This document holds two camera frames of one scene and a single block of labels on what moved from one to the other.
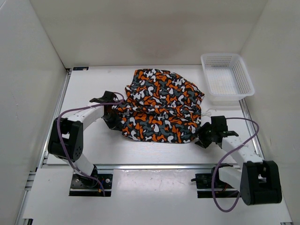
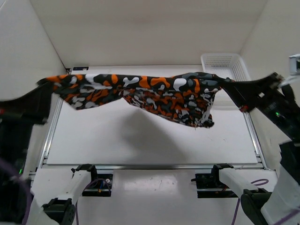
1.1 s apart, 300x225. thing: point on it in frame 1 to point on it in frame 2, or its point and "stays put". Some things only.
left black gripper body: [113, 120] to [16, 123]
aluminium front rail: [140, 167] stays put
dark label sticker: [82, 68] stays put
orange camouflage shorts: [161, 106] to [187, 96]
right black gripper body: [205, 134] to [281, 109]
